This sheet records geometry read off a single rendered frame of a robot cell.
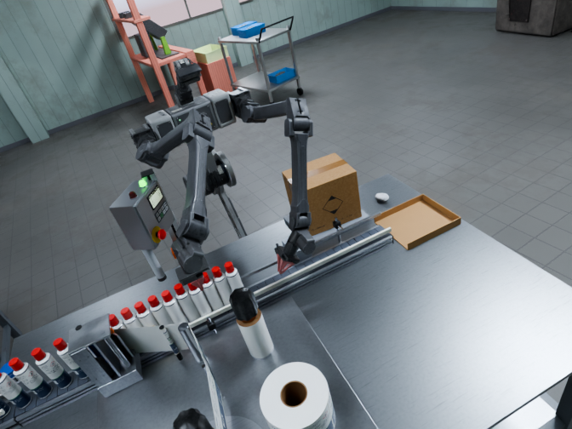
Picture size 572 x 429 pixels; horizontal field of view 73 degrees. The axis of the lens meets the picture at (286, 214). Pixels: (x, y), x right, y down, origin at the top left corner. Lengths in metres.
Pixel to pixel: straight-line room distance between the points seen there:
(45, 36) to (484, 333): 7.95
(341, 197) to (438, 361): 0.85
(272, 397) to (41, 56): 7.75
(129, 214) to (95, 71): 7.20
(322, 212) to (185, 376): 0.93
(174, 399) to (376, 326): 0.76
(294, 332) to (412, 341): 0.42
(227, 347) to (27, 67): 7.40
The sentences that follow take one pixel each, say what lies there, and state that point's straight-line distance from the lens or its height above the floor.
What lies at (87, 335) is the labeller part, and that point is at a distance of 1.51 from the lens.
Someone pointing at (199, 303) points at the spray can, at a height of 0.99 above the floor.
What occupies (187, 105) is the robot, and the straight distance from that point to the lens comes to 1.95.
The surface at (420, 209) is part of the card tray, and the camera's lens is 2.06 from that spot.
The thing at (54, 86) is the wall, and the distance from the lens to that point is 8.49.
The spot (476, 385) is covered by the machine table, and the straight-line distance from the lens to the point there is 1.45.
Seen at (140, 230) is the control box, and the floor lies 1.37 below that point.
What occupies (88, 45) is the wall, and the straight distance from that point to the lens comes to 8.44.
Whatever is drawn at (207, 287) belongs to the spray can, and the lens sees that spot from 1.57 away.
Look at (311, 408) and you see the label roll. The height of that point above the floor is 1.02.
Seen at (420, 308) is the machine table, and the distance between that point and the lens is 1.61.
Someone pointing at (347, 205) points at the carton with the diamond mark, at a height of 0.95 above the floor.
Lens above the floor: 2.07
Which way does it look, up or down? 35 degrees down
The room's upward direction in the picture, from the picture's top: 14 degrees counter-clockwise
